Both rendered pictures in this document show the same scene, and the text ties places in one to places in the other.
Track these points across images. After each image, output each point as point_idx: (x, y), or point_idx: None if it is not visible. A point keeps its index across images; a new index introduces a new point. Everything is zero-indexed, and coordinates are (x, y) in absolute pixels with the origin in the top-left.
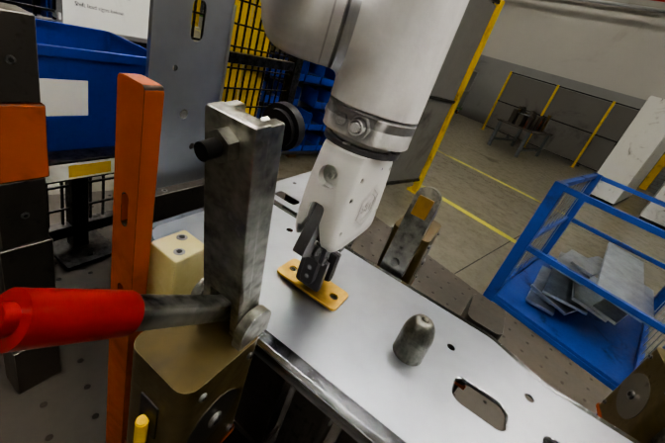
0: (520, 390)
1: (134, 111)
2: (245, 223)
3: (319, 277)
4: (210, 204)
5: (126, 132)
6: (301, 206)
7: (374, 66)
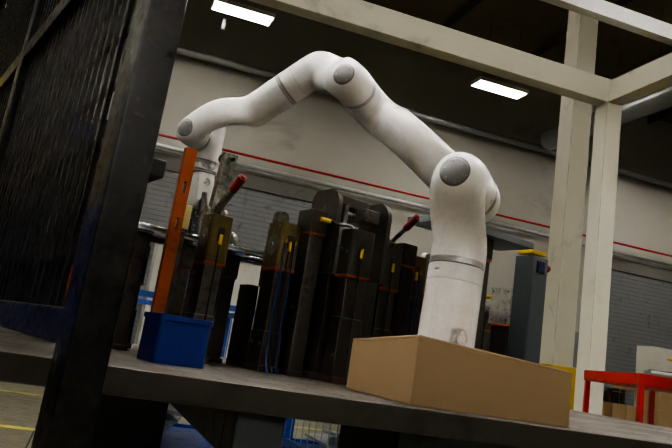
0: (257, 259)
1: (192, 156)
2: (232, 177)
3: (196, 229)
4: (222, 175)
5: (188, 162)
6: (198, 194)
7: (214, 148)
